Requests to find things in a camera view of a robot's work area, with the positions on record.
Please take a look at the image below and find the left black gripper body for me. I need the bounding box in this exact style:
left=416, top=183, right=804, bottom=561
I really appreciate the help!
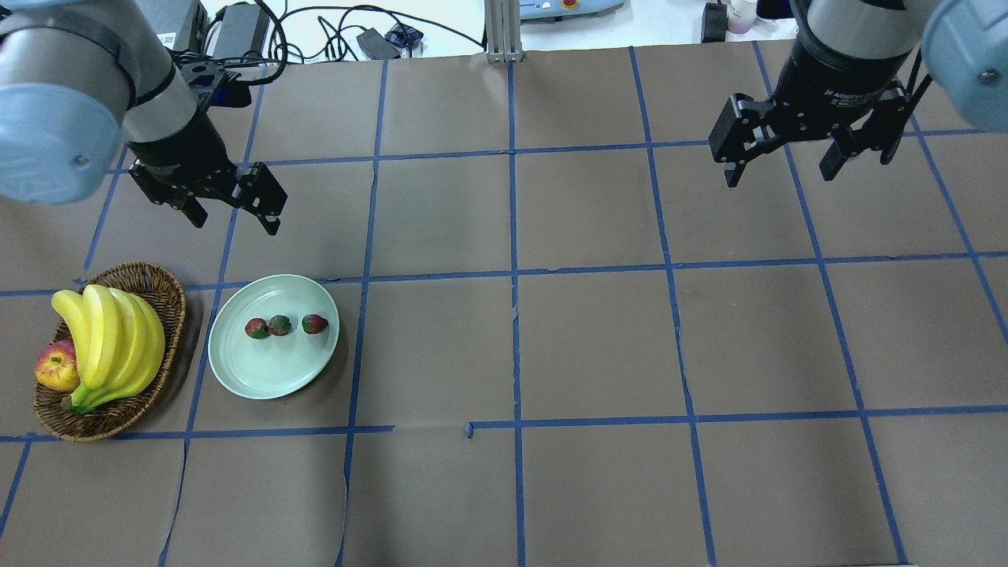
left=128, top=114, right=287, bottom=219

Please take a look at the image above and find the black computer case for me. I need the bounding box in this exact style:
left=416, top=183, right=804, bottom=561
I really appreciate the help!
left=135, top=1, right=209, bottom=53

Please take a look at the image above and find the red apple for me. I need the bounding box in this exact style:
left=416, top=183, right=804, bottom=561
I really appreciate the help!
left=35, top=339, right=80, bottom=392

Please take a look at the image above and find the yellow banana bunch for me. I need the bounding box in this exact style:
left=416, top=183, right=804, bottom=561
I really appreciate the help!
left=50, top=284, right=166, bottom=415

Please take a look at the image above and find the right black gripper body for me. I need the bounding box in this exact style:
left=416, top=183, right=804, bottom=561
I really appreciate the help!
left=709, top=47, right=933, bottom=166

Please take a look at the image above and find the brown wicker basket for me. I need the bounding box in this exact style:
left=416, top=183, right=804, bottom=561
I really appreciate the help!
left=32, top=261, right=187, bottom=442

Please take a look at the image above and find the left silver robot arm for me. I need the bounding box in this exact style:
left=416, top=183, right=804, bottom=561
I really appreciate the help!
left=1, top=1, right=287, bottom=235

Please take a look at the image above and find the light green plate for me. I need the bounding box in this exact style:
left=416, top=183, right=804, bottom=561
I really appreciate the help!
left=206, top=274, right=341, bottom=401

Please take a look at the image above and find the red strawberry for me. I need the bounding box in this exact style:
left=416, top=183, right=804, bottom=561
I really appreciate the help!
left=267, top=313, right=293, bottom=336
left=244, top=318, right=270, bottom=340
left=300, top=313, right=330, bottom=336

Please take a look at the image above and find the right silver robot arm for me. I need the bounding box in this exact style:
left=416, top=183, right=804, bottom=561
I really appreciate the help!
left=709, top=1, right=1007, bottom=187

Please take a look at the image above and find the black power adapter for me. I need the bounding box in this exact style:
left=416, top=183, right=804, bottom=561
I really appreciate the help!
left=206, top=2, right=271, bottom=60

